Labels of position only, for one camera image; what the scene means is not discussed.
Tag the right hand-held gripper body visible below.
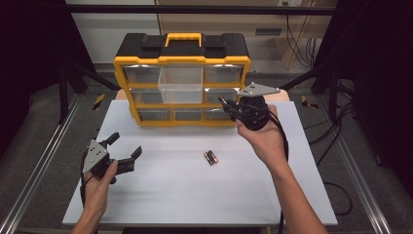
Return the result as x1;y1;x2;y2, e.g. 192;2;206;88
237;82;281;132

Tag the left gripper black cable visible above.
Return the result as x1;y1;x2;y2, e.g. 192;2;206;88
79;152;95;209

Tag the aluminium floor rail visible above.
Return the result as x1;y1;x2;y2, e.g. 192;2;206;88
0;94;83;234
316;97;394;234

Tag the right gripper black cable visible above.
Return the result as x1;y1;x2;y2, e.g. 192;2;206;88
265;108;290;234

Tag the black metal stand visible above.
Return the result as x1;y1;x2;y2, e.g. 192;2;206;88
57;60;122;125
278;61;339;124

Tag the light wooden table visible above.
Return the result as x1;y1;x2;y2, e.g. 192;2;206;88
115;88;290;102

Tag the person's right hand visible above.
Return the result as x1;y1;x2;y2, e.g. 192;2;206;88
236;104;290;171

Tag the clear plastic drawer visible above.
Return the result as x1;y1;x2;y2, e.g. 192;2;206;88
158;63;205;105

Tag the person's left hand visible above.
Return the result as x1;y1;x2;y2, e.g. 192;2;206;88
82;160;119;213

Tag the looped black floor cable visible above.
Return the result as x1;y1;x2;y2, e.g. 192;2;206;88
323;180;355;216

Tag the black curtain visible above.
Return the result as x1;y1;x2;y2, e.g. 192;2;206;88
0;0;95;157
311;0;413;196

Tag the black metal crossbar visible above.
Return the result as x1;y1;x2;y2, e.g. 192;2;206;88
64;4;339;16

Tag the set of clear drawers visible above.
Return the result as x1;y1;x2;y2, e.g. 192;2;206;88
122;62;244;122

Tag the black hanging cable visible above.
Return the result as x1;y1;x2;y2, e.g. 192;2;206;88
284;14;321;69

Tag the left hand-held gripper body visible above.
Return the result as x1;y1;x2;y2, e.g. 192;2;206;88
82;139;119;185

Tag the yellow black organizer case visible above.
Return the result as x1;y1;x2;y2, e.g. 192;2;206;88
112;32;252;128

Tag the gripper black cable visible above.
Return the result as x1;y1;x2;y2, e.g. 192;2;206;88
265;108;290;234
79;152;95;209

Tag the light wooden cabinet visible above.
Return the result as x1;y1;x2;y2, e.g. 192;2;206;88
155;0;339;70

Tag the white wall outlet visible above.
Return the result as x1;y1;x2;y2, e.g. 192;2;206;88
277;0;304;8

